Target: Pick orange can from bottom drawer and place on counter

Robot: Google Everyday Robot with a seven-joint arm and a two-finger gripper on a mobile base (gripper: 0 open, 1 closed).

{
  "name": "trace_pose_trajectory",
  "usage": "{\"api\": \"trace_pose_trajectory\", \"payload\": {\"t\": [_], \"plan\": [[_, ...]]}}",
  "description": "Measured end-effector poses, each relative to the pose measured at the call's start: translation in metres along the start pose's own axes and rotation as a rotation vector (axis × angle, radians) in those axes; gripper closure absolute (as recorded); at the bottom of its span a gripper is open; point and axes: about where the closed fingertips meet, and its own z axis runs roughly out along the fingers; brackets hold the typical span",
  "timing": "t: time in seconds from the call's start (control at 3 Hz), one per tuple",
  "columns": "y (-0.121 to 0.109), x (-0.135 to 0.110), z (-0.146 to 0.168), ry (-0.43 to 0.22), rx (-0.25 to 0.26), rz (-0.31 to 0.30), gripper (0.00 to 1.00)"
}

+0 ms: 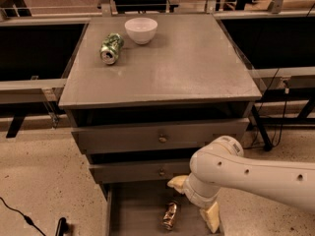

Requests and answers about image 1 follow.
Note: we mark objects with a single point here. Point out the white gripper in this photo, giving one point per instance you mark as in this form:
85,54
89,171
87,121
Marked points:
193,191

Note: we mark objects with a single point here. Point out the crushed orange soda can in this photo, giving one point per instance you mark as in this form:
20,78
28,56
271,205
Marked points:
170,215

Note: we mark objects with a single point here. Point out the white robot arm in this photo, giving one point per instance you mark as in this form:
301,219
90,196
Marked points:
222,163

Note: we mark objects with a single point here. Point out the brass middle drawer knob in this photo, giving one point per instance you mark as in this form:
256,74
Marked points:
161,173

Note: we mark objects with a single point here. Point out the brass drawer knob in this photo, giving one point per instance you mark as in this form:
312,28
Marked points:
161,173
162,139

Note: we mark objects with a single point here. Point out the grey open bottom drawer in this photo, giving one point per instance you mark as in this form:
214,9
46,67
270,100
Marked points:
137,209

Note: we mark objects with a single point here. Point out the grey top drawer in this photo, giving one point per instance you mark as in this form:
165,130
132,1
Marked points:
141,137

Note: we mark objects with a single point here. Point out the brass top drawer knob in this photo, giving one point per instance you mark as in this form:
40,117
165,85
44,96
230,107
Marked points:
162,139

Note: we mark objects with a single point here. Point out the grey middle drawer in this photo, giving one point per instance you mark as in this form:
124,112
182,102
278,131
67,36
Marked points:
135,171

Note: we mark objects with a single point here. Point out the grey wooden drawer cabinet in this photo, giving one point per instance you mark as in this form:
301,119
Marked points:
187,72

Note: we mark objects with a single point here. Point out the crushed green soda can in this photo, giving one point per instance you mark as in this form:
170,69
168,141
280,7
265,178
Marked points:
110,48

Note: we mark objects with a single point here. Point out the black object on floor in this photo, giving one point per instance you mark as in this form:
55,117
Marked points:
62,227

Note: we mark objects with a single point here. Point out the right metal railing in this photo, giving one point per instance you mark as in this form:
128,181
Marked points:
284,78

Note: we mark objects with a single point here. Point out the metal railing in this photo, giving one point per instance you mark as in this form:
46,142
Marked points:
31,91
284,78

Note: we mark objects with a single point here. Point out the white ceramic bowl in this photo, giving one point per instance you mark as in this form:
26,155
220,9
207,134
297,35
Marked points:
141,30

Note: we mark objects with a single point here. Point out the left metal railing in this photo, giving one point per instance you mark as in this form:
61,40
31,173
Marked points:
31,91

